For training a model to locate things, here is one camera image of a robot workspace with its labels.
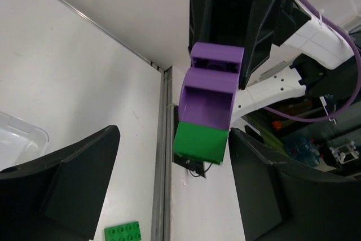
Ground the white plastic divided tray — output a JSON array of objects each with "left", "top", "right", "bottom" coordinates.
[{"left": 0, "top": 113, "right": 49, "bottom": 170}]

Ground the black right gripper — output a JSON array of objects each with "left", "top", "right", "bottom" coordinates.
[{"left": 188, "top": 0, "right": 281, "bottom": 89}]

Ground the purple lego brick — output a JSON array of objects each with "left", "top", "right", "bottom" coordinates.
[{"left": 179, "top": 42, "right": 244, "bottom": 130}]

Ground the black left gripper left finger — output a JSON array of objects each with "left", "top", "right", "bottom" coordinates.
[{"left": 1, "top": 125, "right": 121, "bottom": 240}]

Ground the green flat lego plate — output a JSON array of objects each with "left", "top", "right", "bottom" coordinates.
[{"left": 104, "top": 221, "right": 142, "bottom": 241}]

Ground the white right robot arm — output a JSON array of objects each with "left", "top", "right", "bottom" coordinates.
[{"left": 179, "top": 0, "right": 360, "bottom": 130}]

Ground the aluminium right side rail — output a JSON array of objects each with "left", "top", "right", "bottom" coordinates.
[{"left": 58, "top": 0, "right": 174, "bottom": 240}]

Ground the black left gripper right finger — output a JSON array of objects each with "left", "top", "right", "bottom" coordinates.
[{"left": 228, "top": 128, "right": 360, "bottom": 240}]

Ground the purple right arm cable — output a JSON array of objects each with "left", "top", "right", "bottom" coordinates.
[{"left": 262, "top": 0, "right": 361, "bottom": 124}]

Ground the green lego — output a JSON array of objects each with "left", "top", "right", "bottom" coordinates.
[{"left": 173, "top": 121, "right": 228, "bottom": 165}]

